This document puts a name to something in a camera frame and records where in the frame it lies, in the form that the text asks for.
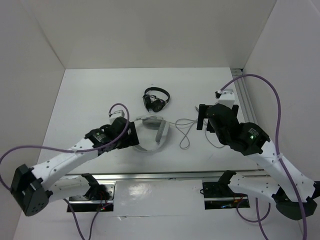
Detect white grey headphones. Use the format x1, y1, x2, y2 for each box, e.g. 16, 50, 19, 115
134, 114, 170, 153

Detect aluminium rail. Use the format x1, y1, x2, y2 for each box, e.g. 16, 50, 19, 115
234, 77, 258, 124
61, 169, 270, 182

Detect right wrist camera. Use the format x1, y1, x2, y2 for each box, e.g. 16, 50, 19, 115
215, 89, 235, 109

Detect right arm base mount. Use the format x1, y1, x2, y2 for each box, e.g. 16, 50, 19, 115
199, 182, 250, 210

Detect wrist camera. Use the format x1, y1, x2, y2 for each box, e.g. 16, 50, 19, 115
109, 110, 125, 124
215, 89, 235, 109

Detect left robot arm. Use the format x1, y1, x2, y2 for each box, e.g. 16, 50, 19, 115
10, 117, 139, 217

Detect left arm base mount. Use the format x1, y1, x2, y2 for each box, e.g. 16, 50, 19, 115
68, 181, 116, 213

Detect grey headphone cable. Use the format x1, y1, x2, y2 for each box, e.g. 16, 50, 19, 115
169, 105, 226, 151

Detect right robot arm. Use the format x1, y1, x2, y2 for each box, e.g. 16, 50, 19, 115
197, 103, 320, 221

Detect black headphones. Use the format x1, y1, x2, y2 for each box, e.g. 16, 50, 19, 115
142, 86, 171, 113

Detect aluminium right side rail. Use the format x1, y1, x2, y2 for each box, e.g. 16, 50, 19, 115
234, 77, 258, 124

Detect aluminium front rail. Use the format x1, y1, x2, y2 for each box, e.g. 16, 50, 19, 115
61, 169, 270, 182

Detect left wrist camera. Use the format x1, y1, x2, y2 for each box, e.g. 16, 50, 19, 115
109, 110, 125, 124

